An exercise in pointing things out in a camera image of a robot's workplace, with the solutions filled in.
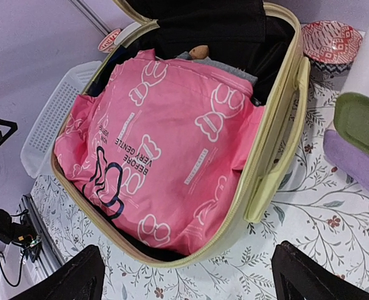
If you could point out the white ceramic bowl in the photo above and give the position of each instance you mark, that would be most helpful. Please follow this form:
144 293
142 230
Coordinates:
126 32

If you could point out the light green hard-shell suitcase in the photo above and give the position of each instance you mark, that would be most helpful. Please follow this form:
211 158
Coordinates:
260 38

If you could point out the pink bowl behind basket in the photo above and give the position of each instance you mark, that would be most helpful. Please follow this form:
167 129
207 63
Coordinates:
107 44

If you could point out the grey folded garment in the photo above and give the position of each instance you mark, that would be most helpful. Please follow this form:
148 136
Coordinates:
220 65

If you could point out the pink printed garment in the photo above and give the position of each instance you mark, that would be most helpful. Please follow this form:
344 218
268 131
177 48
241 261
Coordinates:
160 151

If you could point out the white plastic mesh basket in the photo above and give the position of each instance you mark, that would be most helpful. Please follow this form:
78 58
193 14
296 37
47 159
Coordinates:
37 149

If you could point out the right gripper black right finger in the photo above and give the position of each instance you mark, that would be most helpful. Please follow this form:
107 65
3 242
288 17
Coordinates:
297 276

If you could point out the dark blue garment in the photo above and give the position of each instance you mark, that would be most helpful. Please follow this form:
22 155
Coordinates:
102 77

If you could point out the floral patterned tablecloth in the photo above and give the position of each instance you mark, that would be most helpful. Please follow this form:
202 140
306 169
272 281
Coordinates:
318 208

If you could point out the green drawer with knob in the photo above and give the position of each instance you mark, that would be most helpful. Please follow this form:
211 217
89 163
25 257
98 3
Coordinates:
351 119

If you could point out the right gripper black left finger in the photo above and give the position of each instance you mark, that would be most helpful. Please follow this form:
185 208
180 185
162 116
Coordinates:
82 277

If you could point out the purple drawer with pink knob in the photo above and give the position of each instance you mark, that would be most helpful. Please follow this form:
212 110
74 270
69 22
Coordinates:
347 157

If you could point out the brown plush toy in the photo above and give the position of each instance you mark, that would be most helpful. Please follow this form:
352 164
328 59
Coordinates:
199 52

